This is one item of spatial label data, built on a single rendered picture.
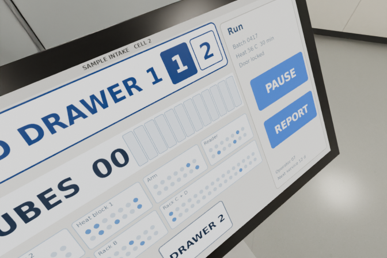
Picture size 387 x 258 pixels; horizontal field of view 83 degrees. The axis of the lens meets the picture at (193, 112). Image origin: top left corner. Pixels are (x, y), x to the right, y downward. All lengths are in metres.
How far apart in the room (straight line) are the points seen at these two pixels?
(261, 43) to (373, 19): 2.25
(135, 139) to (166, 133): 0.03
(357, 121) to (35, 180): 1.88
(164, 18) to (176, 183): 0.18
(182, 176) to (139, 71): 0.12
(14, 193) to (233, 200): 0.23
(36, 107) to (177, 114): 0.13
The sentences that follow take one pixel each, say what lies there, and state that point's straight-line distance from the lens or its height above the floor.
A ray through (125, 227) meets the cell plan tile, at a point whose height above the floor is 1.06.
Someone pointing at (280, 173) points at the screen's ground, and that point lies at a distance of 0.35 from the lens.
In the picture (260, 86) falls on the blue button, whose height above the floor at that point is 1.10.
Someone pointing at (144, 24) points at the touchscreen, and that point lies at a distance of 0.23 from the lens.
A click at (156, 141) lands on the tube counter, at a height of 1.11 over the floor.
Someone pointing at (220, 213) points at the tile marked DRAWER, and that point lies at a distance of 0.31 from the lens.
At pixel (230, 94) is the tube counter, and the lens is 0.27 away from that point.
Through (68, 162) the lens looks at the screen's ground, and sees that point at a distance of 0.23.
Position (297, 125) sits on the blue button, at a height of 1.04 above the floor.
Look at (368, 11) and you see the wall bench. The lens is 2.47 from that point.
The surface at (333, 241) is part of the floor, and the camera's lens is 1.49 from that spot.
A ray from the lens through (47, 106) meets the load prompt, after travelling 0.22.
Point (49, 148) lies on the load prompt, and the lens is 0.23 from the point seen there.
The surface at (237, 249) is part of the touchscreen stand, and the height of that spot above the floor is 0.04.
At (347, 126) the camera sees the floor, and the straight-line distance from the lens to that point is 1.87.
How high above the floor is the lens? 1.31
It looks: 54 degrees down
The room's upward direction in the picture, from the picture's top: 2 degrees counter-clockwise
